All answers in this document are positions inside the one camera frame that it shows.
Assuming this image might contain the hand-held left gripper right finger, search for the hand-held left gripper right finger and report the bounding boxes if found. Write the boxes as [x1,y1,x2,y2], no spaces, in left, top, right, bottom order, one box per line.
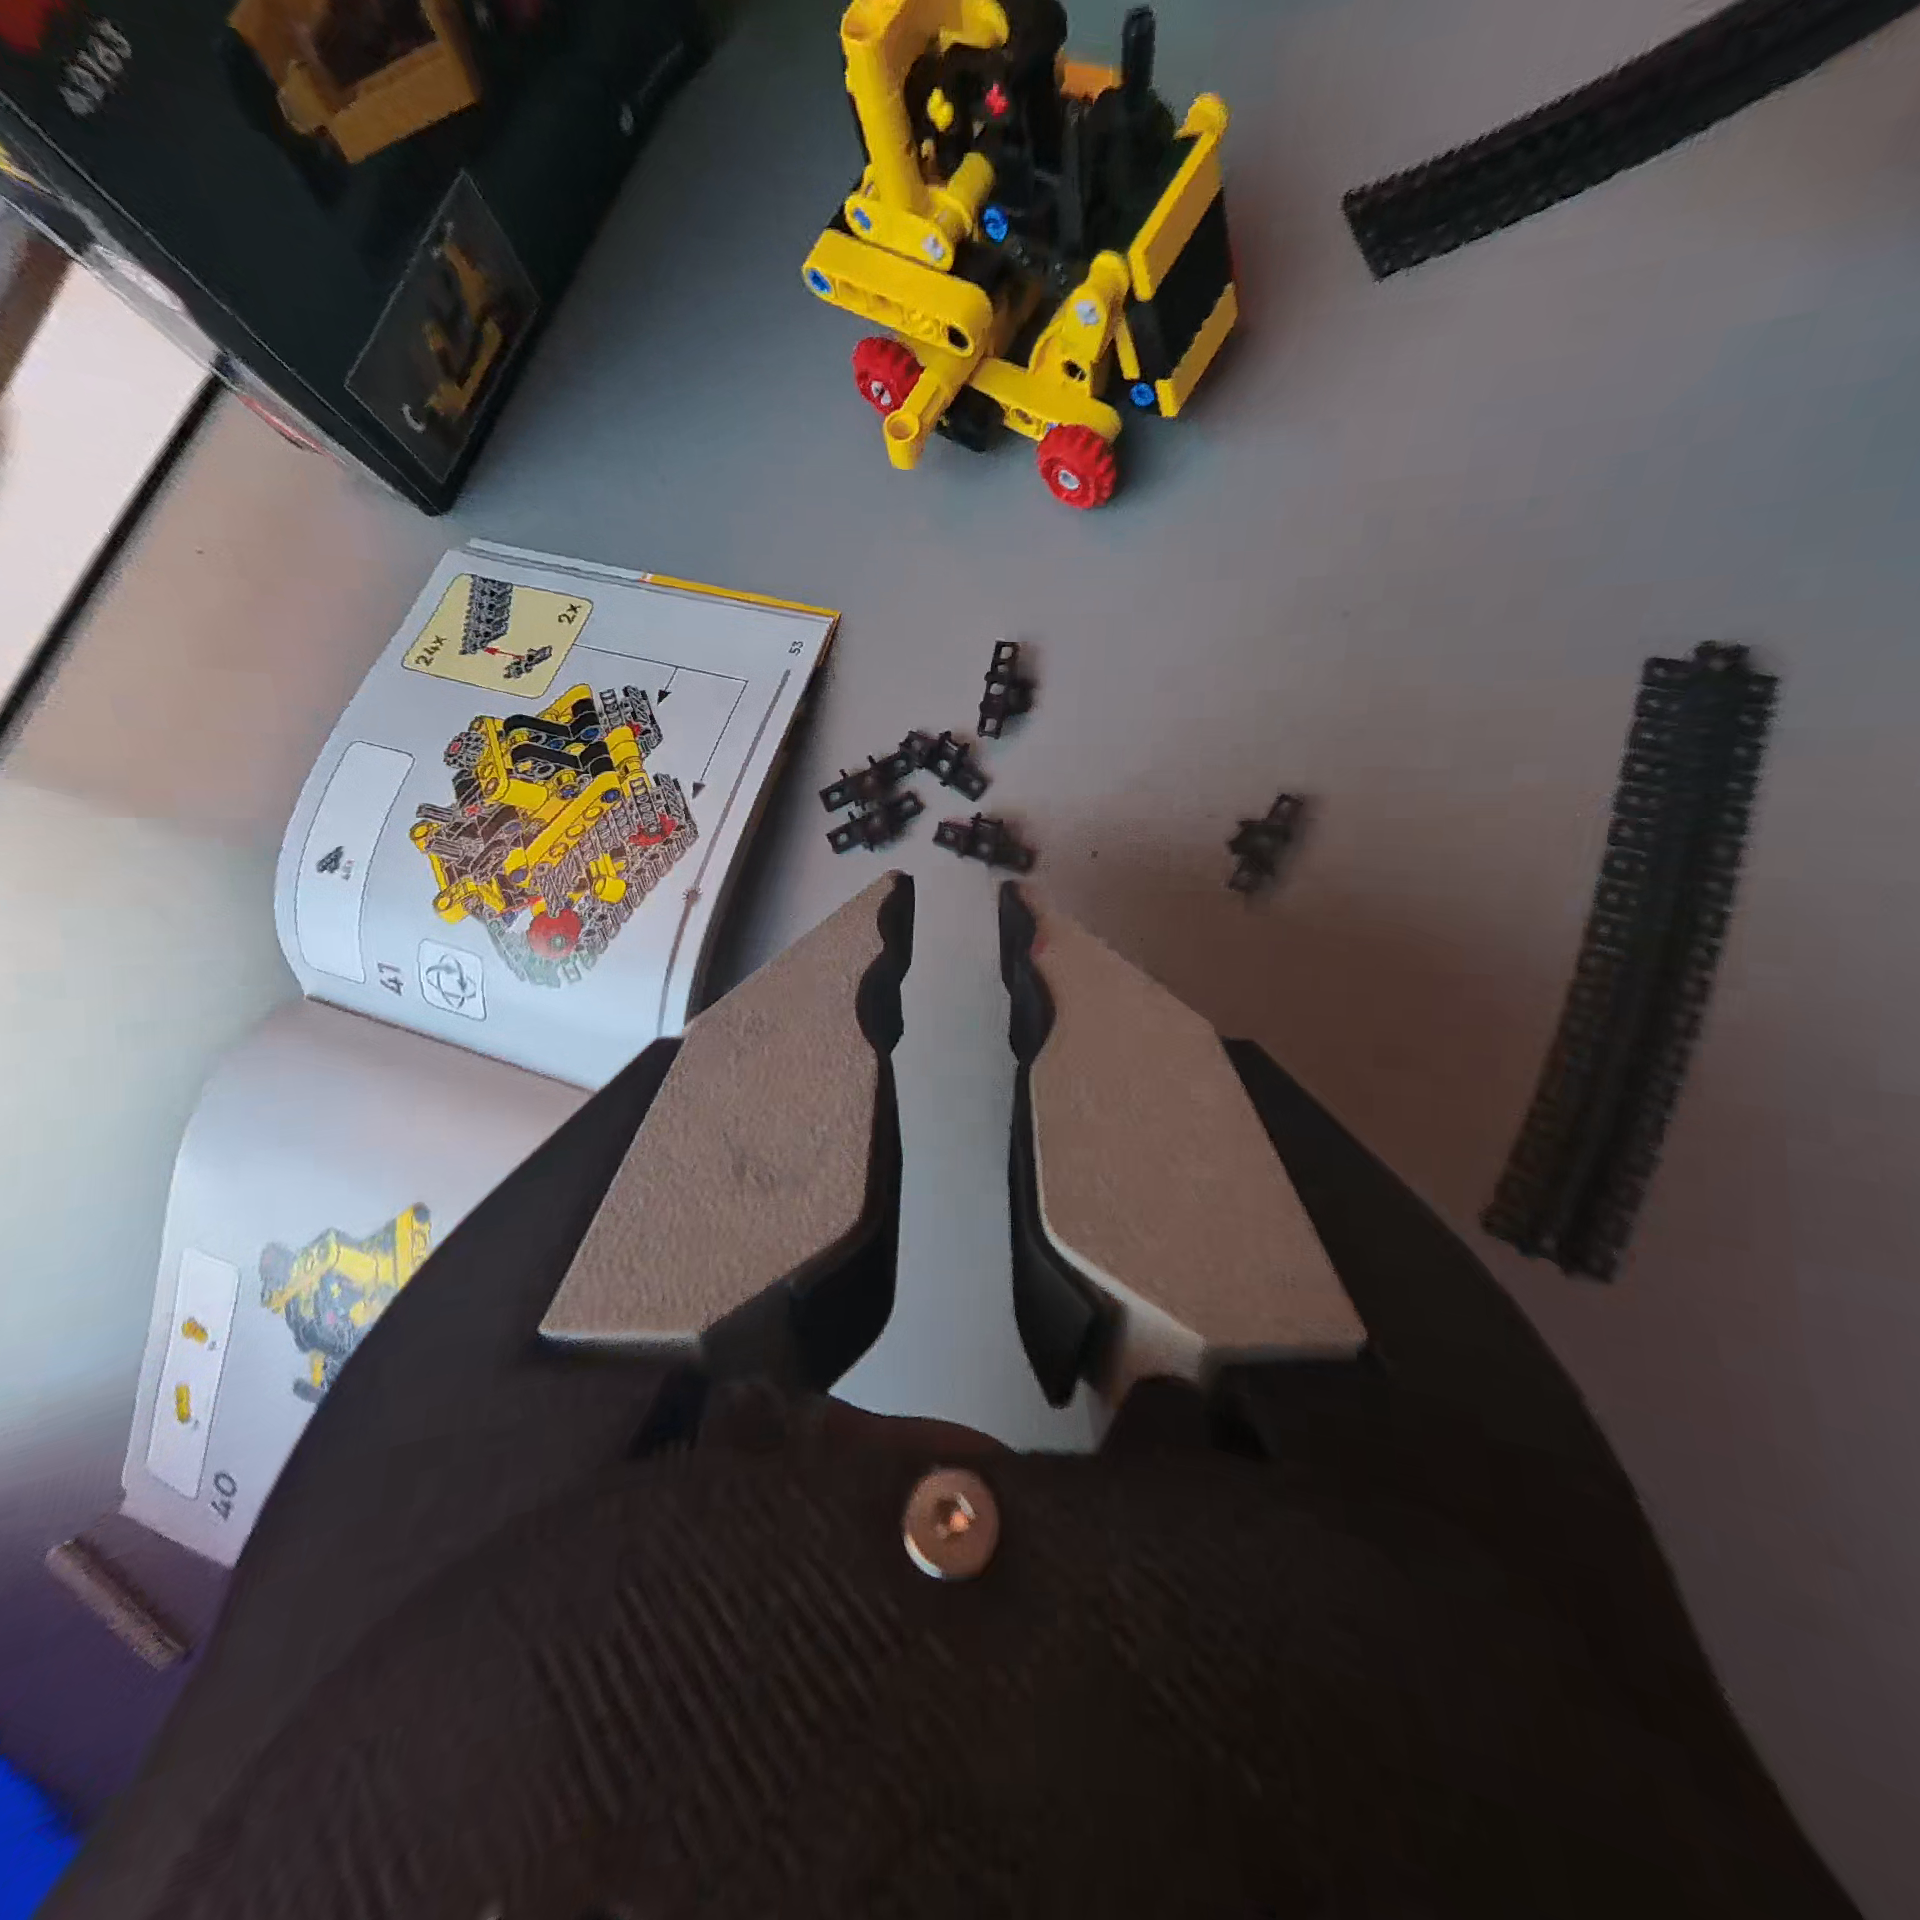
[997,878,1371,1412]

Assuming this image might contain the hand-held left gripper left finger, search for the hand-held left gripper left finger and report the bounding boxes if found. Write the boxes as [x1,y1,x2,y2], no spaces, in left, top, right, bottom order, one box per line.
[538,867,922,1395]

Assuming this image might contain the blue plastic bin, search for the blue plastic bin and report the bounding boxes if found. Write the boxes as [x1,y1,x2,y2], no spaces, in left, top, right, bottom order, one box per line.
[0,1750,85,1920]

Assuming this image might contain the small wooden stick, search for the small wooden stick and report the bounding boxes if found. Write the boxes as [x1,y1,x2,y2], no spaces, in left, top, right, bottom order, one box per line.
[40,1540,191,1670]

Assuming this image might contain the black lego track strip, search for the black lego track strip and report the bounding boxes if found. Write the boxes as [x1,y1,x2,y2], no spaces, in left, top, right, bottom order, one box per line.
[1339,0,1920,284]
[1480,639,1782,1284]

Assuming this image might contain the dark cardboard lego box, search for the dark cardboard lego box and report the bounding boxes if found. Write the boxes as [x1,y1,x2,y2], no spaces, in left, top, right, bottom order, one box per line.
[0,0,720,516]

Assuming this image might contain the lego instruction booklet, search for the lego instruction booklet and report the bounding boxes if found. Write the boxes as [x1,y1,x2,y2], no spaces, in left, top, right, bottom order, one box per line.
[118,536,845,1568]

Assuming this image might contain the yellow lego bulldozer model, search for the yellow lego bulldozer model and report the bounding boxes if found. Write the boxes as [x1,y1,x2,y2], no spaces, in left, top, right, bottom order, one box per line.
[800,0,1244,515]

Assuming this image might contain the pile of track pieces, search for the pile of track pieces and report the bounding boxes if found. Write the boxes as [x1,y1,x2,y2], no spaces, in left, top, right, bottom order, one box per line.
[819,639,1039,879]

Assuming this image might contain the single black track link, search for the single black track link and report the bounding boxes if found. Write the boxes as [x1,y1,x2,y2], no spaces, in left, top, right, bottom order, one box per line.
[1224,791,1307,896]

